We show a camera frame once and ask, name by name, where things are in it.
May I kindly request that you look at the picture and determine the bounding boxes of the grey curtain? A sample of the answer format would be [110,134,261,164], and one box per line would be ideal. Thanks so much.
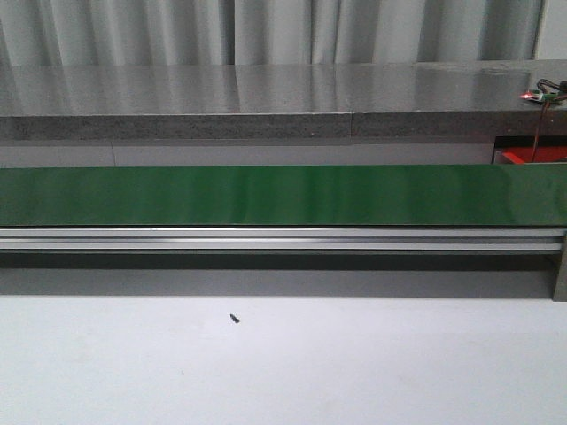
[1,0,543,66]

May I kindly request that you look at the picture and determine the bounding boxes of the red black wire cable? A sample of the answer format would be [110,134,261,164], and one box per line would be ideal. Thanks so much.
[530,78,567,164]

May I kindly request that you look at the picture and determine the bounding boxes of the small green circuit board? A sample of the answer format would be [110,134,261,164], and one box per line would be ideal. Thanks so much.
[520,89,558,104]

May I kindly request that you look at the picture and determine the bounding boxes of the green conveyor belt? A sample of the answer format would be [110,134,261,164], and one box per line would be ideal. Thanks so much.
[1,164,566,227]

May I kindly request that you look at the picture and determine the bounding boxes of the aluminium conveyor frame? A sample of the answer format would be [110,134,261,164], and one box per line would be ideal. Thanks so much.
[1,227,566,301]

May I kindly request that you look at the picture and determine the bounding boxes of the red plastic tray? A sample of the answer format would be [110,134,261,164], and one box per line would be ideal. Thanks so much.
[501,146,566,165]

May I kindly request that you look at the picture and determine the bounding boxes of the grey stone counter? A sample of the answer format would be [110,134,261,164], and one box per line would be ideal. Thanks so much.
[1,59,566,140]

